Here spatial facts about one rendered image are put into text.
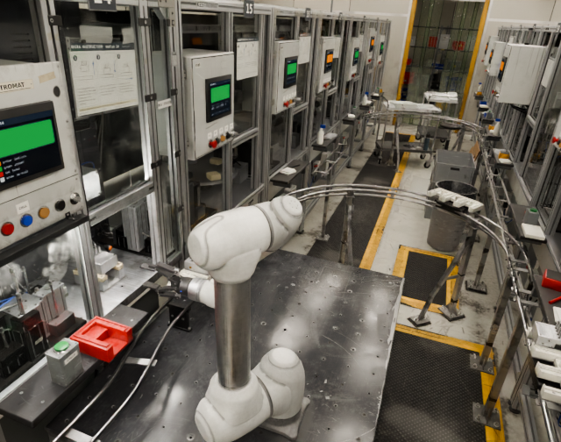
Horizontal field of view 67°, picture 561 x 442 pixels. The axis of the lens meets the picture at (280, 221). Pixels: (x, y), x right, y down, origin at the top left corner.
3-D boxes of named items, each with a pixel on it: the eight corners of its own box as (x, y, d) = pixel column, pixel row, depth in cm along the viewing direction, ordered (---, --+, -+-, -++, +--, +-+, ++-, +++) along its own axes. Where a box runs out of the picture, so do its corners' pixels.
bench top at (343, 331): (348, 569, 114) (350, 561, 113) (46, 435, 145) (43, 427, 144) (403, 283, 242) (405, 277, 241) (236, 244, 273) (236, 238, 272)
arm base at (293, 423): (313, 393, 163) (315, 382, 160) (295, 441, 144) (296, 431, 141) (269, 379, 168) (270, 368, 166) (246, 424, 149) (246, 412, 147)
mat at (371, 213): (362, 291, 344) (363, 290, 344) (294, 274, 361) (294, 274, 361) (415, 135, 843) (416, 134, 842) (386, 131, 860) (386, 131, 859)
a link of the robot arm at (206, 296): (202, 310, 165) (216, 283, 173) (237, 320, 160) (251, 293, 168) (195, 294, 157) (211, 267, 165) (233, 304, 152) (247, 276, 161)
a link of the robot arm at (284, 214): (272, 213, 132) (235, 224, 124) (297, 180, 118) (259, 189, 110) (292, 249, 128) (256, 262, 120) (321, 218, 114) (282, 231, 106)
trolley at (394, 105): (377, 165, 652) (387, 101, 610) (371, 154, 702) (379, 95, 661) (434, 168, 650) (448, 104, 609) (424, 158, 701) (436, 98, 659)
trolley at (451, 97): (450, 154, 731) (465, 96, 689) (416, 150, 741) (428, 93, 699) (444, 142, 805) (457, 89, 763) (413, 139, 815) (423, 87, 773)
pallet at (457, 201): (424, 203, 315) (427, 189, 311) (436, 198, 323) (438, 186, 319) (470, 220, 290) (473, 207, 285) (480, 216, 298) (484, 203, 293)
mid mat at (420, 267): (458, 318, 319) (459, 317, 318) (385, 300, 335) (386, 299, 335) (458, 257, 404) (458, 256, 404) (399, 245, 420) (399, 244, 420)
